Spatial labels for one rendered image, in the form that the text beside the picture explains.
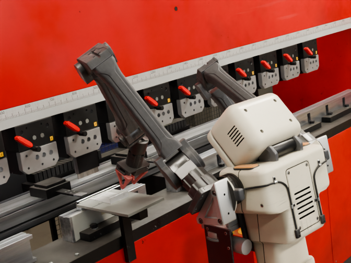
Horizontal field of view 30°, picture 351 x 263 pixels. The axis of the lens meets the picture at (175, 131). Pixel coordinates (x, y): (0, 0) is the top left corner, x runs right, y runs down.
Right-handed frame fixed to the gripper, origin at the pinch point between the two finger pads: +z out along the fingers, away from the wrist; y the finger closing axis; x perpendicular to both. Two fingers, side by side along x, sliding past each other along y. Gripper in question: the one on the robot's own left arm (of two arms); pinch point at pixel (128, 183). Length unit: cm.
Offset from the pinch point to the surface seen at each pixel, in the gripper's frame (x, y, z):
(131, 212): 10.0, 7.3, 2.0
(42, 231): -161, -122, 213
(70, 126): -21.2, 11.4, -14.6
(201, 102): -21, -62, -5
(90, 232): -2.5, 10.3, 19.9
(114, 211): 4.5, 9.3, 5.0
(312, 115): -10, -155, 21
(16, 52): -38, 25, -36
